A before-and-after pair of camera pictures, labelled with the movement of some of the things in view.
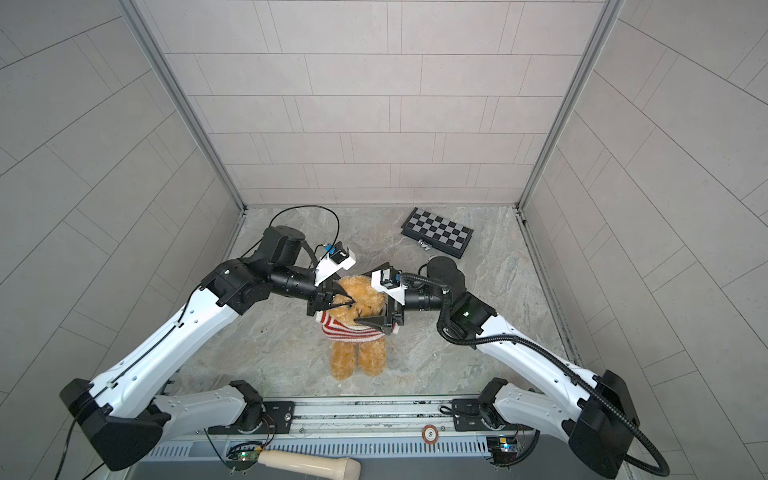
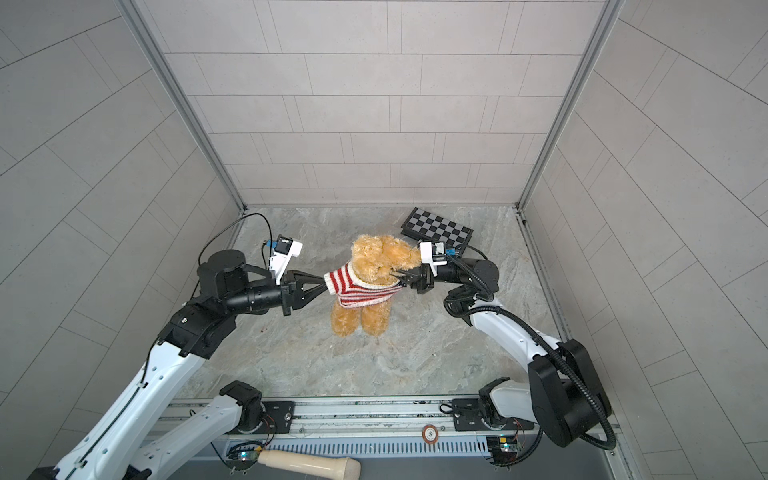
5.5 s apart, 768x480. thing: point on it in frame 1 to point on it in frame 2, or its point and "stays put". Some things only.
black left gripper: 324,293 to 290,295
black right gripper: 395,309 to 427,276
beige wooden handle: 332,467 stays put
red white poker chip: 430,434 stays put
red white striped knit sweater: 346,333 to 352,292
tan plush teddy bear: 369,357 to 368,283
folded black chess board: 444,235 stays put
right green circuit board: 504,449 stays put
